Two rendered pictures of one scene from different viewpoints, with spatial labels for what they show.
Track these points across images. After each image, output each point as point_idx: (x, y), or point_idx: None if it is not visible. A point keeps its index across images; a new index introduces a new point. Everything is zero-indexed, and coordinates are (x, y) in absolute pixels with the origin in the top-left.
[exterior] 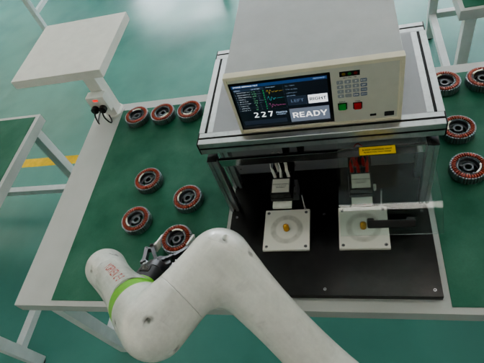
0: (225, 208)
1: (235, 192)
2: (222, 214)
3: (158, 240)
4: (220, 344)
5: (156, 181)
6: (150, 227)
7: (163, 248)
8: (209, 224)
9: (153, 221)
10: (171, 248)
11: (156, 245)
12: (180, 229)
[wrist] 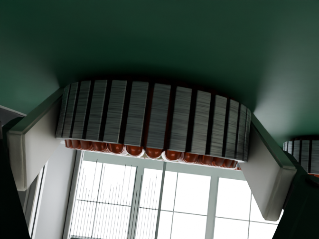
0: (13, 106)
1: (18, 112)
2: (10, 103)
3: (248, 183)
4: None
5: (240, 169)
6: (307, 133)
7: (227, 158)
8: (40, 101)
9: (283, 135)
10: (162, 156)
11: (264, 201)
12: (133, 156)
